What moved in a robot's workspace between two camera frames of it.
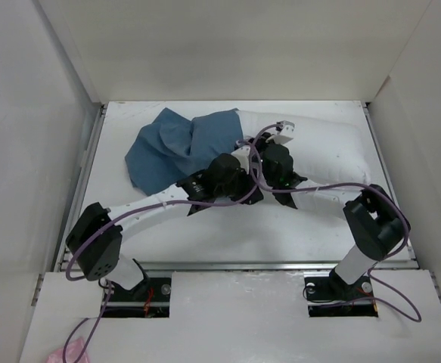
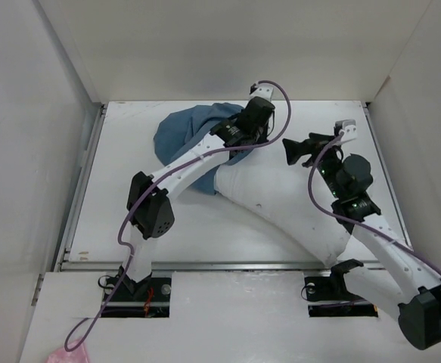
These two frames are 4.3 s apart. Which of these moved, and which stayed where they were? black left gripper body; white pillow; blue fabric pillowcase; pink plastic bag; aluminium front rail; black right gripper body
Moved: blue fabric pillowcase; black right gripper body; black left gripper body; white pillow
Stayed: aluminium front rail; pink plastic bag
